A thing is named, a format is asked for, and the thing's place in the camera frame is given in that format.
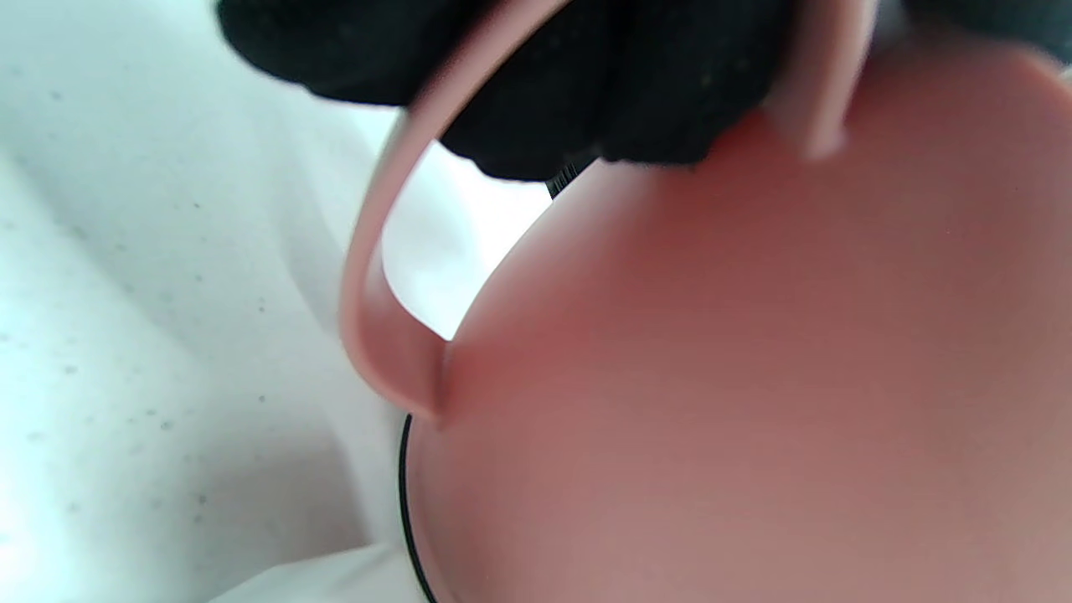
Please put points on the person's left hand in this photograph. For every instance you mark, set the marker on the person's left hand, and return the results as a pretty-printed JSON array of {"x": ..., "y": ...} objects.
[{"x": 636, "y": 75}]

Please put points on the pink salad bowl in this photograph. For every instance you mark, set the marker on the pink salad bowl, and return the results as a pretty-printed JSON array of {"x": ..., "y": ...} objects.
[{"x": 754, "y": 377}]

